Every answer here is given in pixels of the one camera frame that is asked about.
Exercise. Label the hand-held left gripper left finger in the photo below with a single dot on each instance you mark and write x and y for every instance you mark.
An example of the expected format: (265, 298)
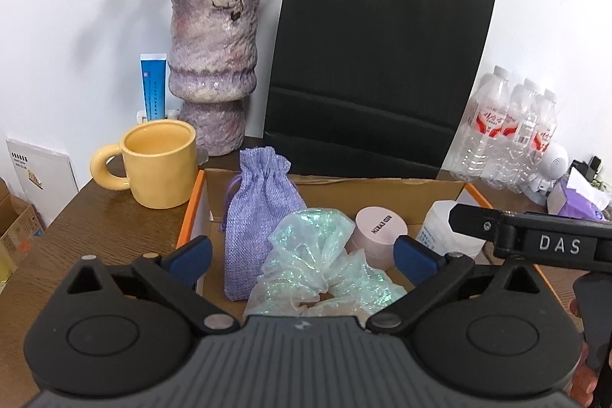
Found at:
(191, 255)

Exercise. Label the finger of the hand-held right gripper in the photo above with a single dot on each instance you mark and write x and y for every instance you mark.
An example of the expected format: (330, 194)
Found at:
(478, 221)

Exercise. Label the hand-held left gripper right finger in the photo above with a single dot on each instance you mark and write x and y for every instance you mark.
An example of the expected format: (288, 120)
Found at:
(416, 260)

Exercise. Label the translucent cotton swab container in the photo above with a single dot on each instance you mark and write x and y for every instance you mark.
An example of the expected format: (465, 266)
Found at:
(437, 226)

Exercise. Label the pink round jar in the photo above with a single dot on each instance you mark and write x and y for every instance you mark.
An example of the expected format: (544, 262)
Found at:
(375, 231)

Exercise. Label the iridescent organza bag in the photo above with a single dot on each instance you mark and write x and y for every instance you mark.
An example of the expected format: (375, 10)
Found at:
(315, 255)

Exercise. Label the red cardboard box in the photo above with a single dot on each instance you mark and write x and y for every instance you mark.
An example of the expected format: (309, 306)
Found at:
(334, 188)

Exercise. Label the wooden desktop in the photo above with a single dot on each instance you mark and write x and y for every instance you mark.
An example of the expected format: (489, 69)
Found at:
(95, 226)

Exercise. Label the person's right hand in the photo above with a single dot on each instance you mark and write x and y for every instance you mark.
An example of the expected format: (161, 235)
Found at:
(589, 384)

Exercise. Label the purple tissue pack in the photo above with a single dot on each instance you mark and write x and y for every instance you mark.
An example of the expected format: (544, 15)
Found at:
(578, 197)

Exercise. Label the white round speaker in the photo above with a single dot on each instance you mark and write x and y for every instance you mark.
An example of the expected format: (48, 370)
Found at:
(554, 164)

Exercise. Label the black small device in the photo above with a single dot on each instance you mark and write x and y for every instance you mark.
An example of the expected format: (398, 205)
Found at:
(590, 166)

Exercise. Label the yellow mug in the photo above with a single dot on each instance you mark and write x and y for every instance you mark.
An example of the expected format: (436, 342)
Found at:
(158, 169)

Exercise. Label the clear water bottle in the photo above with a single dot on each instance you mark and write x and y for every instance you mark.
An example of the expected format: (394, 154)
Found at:
(480, 126)
(542, 135)
(514, 135)

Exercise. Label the blue ointment tube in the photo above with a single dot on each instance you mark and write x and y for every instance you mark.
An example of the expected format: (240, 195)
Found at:
(154, 87)

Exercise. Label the brown cardboard carton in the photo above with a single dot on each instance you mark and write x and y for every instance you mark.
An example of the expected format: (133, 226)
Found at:
(16, 231)

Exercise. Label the black paper bag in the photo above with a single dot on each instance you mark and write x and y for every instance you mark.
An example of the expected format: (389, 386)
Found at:
(382, 68)

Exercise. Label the purple textured vase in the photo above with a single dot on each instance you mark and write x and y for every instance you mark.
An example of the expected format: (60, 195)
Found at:
(213, 64)

